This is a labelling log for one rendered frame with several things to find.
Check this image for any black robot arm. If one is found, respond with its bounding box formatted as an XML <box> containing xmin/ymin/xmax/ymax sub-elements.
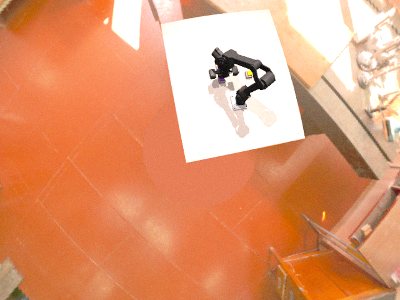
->
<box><xmin>211</xmin><ymin>47</ymin><xmax>276</xmax><ymax>106</ymax></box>

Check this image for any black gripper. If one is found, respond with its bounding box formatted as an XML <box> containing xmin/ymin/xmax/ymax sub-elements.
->
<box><xmin>208</xmin><ymin>66</ymin><xmax>239</xmax><ymax>79</ymax></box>

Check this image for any yellow button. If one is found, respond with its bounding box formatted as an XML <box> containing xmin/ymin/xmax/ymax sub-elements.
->
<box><xmin>244</xmin><ymin>71</ymin><xmax>253</xmax><ymax>79</ymax></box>

